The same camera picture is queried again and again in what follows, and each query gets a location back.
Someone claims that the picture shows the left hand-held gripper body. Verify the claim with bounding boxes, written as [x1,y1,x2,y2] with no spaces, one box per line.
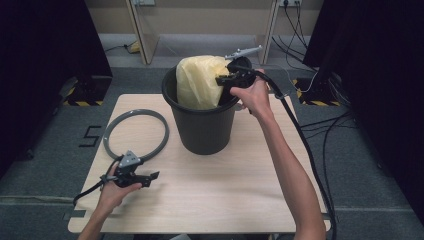
[112,150,145,189]

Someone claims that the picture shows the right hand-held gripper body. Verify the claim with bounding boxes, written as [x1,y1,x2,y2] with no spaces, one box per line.
[224,45,264,90]

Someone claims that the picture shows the yellow garbage bag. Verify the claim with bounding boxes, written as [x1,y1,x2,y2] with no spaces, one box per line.
[175,54,233,111]

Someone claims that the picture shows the grey bin rim ring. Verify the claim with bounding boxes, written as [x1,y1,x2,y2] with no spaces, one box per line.
[102,108,171,165]

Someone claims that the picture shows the dark grey trash bin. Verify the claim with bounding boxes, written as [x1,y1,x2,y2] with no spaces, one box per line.
[161,64,247,156]

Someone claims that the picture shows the person's right hand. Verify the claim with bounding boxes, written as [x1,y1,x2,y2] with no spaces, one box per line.
[229,68,273,118]

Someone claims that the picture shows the person's left hand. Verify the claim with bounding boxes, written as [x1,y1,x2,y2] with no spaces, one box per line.
[97,164,144,215]

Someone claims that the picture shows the beige desk leg panel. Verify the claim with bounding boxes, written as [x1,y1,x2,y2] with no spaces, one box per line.
[125,0,161,66]
[254,0,281,66]

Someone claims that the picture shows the grey tape strip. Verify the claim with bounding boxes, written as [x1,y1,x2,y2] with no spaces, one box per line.
[62,209,87,221]

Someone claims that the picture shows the hazard striped stand base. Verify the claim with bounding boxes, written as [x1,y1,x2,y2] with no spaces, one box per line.
[59,75,113,108]
[292,77,352,108]

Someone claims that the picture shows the small yellow object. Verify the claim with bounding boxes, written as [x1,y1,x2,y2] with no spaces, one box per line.
[128,40,142,55]

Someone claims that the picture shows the black curtain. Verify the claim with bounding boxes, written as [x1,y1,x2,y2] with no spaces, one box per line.
[302,0,424,228]
[0,0,113,181]

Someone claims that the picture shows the left hand-held gripper cable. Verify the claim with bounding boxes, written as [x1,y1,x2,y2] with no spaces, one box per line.
[72,159,122,208]

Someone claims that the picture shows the hand-held gripper cable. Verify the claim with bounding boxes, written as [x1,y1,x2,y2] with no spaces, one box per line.
[72,159,122,208]
[229,64,338,240]

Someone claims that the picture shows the white floor cable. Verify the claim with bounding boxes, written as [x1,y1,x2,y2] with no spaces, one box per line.
[263,61,320,95]

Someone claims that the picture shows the black wall socket cables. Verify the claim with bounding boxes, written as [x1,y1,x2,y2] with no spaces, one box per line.
[270,2,318,73]

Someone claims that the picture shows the right hand-held gripper cable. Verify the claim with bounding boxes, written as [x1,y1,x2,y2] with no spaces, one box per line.
[229,64,338,240]

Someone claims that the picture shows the black floor cables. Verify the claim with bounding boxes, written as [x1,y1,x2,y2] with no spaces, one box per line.
[299,110,356,214]

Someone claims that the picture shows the thin black floor cable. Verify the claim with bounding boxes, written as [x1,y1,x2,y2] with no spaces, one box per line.
[104,43,135,55]

